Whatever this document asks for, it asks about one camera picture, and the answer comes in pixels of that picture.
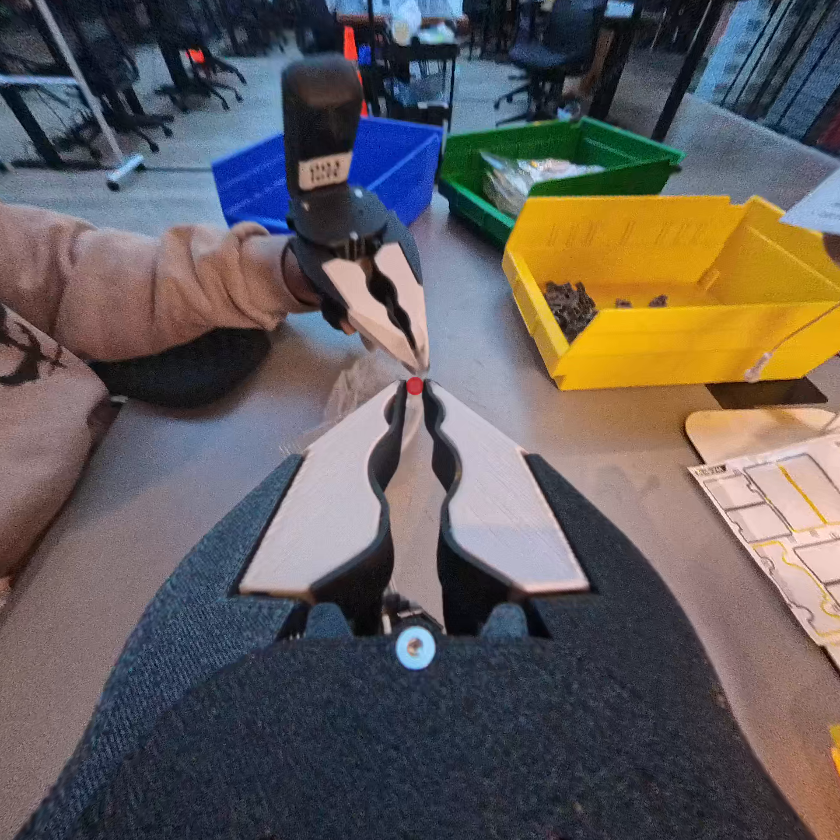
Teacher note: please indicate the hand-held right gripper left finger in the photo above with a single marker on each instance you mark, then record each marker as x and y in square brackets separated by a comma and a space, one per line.
[328, 519]

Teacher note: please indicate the white sticker sheet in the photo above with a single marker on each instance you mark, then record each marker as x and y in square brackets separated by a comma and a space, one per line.
[788, 525]

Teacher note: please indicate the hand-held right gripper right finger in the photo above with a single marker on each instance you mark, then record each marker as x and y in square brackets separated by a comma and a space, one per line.
[512, 519]

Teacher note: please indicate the clear plastic bag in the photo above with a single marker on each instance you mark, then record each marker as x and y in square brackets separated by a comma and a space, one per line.
[352, 391]

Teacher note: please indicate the green bin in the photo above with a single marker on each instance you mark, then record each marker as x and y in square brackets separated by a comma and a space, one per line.
[617, 151]

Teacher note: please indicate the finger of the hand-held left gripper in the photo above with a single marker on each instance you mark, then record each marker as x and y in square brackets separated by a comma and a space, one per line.
[361, 295]
[410, 295]

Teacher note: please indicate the clear bag of parts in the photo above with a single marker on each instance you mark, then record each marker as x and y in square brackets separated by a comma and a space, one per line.
[525, 184]

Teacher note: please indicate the yellow bin with grey parts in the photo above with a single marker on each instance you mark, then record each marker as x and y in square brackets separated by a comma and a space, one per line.
[656, 328]

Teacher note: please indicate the person's left forearm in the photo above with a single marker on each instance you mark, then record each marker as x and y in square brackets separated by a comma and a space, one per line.
[158, 282]

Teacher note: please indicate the orange traffic cone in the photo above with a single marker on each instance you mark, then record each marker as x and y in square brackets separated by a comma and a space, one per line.
[352, 46]

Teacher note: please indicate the small red part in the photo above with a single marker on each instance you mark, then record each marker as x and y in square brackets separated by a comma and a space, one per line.
[415, 386]

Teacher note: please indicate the instruction booklet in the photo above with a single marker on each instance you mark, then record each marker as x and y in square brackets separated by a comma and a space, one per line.
[820, 208]

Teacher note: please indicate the black office chair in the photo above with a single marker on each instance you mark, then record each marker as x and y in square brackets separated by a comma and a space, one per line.
[551, 46]
[197, 53]
[105, 79]

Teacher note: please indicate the blue bin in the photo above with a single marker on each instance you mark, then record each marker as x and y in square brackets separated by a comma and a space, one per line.
[394, 164]

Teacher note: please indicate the pile of grey connector parts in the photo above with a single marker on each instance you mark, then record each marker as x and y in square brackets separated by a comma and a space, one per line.
[571, 309]

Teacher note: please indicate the person's beige sweatshirt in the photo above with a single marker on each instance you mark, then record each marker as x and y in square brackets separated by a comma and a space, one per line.
[46, 446]

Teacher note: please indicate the person's left hand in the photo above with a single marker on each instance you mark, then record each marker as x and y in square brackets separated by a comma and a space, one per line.
[294, 278]

